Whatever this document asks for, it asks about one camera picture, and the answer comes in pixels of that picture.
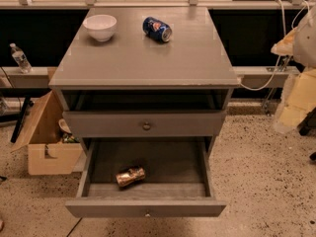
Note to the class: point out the orange soda can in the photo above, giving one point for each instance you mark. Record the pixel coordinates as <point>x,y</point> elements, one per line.
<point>130,176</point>

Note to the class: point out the open cardboard box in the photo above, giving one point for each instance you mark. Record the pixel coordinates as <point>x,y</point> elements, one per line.
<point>41,135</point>

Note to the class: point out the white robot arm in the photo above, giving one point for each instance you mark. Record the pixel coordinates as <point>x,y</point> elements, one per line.
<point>304,45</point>

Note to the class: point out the clear plastic water bottle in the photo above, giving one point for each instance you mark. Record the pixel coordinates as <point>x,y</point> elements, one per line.
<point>21,59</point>

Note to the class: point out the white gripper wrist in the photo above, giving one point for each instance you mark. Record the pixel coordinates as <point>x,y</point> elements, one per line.
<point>306,46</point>

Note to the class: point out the open grey bottom drawer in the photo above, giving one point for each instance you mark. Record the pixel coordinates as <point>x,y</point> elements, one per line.
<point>177,181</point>

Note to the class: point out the grey wooden drawer cabinet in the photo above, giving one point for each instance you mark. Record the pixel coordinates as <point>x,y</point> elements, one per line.
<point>132,73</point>

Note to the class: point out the closed grey middle drawer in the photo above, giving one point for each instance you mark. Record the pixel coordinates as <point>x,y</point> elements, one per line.
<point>116,124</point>

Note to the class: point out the blue pepsi can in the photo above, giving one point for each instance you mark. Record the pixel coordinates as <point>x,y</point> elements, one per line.
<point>156,29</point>

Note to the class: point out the white ceramic bowl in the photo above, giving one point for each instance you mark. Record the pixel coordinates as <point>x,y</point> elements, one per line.
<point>100,27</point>

